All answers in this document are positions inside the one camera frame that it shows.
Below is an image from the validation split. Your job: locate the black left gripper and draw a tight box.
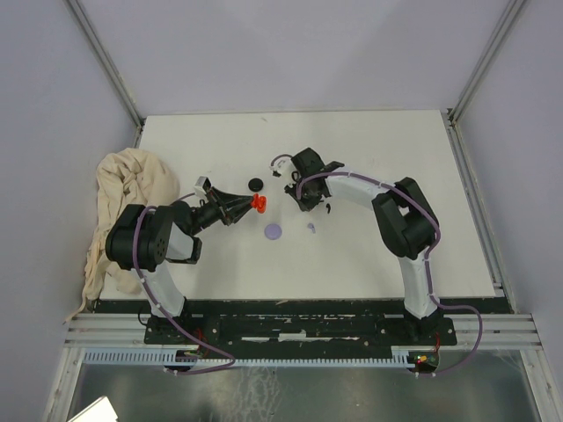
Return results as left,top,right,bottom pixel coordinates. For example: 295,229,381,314
189,186,256,236

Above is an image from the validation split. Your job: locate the orange earbud charging case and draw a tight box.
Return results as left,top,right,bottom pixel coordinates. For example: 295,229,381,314
251,193,267,214

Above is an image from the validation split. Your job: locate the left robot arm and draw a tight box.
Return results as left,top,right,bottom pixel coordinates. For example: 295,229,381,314
105,186,267,343

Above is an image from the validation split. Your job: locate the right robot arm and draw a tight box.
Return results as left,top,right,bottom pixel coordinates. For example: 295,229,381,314
270,148,441,344

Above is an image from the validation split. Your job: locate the black earbud charging case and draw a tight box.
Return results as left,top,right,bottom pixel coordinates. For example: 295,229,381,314
247,178,264,193

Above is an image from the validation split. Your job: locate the lilac earbud charging case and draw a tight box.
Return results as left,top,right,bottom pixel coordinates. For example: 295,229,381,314
264,223,282,240

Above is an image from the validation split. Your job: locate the cream crumpled cloth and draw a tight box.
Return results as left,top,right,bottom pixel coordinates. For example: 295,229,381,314
62,148,182,324

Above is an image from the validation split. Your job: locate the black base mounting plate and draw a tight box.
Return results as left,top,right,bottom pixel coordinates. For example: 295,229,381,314
143,300,458,346

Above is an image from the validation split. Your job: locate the white paper sheet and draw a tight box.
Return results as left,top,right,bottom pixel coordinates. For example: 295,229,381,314
69,397,119,422

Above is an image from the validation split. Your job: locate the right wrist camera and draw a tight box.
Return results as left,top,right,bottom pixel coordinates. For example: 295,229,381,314
269,157,292,178

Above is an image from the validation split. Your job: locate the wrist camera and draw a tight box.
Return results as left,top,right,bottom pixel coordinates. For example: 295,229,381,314
269,157,292,178
194,176,212,199

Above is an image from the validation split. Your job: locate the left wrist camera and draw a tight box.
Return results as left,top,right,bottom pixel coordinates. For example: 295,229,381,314
194,176,212,199

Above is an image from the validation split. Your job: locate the slotted cable duct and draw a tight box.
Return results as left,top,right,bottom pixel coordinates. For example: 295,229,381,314
82,347,414,368

